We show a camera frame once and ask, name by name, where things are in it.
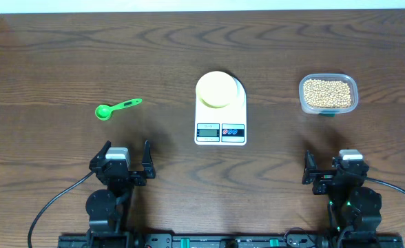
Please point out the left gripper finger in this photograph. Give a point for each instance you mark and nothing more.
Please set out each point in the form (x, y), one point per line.
(100, 156)
(147, 162)

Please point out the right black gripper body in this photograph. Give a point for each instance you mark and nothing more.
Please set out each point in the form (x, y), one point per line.
(325, 177)

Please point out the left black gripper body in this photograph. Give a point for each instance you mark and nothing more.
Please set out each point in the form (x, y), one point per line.
(134, 179)

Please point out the green plastic measuring spoon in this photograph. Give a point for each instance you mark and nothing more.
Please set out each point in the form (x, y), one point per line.
(104, 112)

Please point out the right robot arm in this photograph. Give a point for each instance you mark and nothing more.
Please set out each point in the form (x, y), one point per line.
(354, 209)

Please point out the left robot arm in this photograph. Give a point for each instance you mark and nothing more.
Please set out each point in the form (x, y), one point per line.
(106, 207)

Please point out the white digital kitchen scale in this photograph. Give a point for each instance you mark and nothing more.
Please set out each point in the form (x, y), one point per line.
(222, 126)

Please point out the yellow plastic bowl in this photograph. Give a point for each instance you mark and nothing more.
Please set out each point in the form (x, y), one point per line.
(216, 89)

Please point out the green lid under container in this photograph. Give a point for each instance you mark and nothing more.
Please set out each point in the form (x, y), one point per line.
(331, 115)

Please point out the soybeans in container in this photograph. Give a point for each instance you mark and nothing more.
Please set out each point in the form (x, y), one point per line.
(327, 94)

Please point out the clear plastic container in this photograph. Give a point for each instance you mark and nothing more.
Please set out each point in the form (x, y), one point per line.
(329, 77)

